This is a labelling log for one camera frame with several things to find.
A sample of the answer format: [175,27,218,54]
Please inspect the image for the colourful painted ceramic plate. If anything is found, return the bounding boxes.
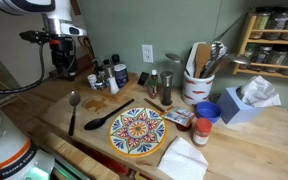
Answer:
[108,106,169,158]

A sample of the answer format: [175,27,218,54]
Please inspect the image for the white spatula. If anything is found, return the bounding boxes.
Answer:
[185,41,207,78]

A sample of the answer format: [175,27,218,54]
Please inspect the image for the metal ladle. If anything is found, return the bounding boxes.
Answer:
[210,53,252,78]
[164,52,191,77]

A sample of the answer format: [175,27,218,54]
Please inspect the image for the white wall outlet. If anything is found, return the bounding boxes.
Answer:
[141,44,154,64]

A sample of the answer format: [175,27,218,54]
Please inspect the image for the dark glass bottle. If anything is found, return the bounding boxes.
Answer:
[94,69,107,92]

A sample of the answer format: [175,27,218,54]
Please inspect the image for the small black phone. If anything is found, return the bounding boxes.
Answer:
[137,71,150,86]

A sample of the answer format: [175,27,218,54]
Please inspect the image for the light wooden robot platform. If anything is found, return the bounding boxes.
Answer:
[27,129,120,180]

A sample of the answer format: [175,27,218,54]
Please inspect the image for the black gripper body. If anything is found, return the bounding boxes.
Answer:
[49,35,78,69]

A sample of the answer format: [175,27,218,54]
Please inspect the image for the aluminium frame rail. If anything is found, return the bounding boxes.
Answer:
[52,156,92,180]

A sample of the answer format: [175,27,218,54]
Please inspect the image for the hot sauce bottle white cap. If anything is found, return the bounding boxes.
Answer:
[147,68,159,100]

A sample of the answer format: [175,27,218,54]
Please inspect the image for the orange sauce packet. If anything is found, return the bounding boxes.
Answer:
[161,110,192,128]
[172,106,196,118]

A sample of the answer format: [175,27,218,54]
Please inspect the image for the slotted metal spoon black handle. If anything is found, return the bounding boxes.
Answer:
[67,90,82,137]

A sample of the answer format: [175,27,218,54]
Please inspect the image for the white salt shaker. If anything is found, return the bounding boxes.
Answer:
[108,75,121,95]

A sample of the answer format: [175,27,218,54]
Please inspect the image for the steel pepper grinder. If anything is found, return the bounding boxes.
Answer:
[159,70,175,107]

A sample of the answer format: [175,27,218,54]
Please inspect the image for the wooden tray organiser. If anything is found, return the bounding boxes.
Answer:
[75,71,139,103]

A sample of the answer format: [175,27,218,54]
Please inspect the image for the blue tissue box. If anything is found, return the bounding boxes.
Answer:
[216,86,267,126]

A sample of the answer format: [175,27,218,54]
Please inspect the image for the white paper tissue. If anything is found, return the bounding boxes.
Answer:
[157,135,209,180]

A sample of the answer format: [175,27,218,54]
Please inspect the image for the metal tongs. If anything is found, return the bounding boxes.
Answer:
[200,40,229,79]

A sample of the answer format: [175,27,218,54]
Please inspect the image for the white crock red peppers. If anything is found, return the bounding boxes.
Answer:
[181,70,216,107]

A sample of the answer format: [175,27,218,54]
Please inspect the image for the wooden spatula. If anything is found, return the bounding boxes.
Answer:
[193,43,212,79]

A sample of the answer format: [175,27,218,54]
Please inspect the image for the blue bowl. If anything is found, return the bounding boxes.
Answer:
[195,101,223,124]

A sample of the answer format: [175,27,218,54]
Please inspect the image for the brown liquid spill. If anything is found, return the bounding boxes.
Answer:
[82,97,109,114]

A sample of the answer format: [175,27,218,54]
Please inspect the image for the steel shaker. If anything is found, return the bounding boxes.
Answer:
[103,64,116,79]

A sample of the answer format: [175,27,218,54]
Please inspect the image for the glass jar green herbs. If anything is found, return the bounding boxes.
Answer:
[249,8,272,40]

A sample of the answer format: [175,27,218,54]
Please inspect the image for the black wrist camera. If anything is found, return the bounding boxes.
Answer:
[18,29,52,46]

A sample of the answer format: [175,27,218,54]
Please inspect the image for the wooden spice rack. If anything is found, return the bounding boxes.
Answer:
[231,9,288,81]

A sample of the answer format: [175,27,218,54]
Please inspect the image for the red-lid spice jar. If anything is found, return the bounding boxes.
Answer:
[191,117,214,148]

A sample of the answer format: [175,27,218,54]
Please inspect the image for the small white jar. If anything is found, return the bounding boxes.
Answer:
[86,73,98,90]

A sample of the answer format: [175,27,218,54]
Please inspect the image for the thin wooden stick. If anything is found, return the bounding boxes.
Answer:
[143,97,167,114]

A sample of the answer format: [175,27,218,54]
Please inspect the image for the black plastic spoon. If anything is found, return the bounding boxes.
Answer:
[83,98,136,131]

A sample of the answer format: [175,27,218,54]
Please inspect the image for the crumpled white facial tissue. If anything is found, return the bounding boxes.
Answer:
[238,75,282,108]

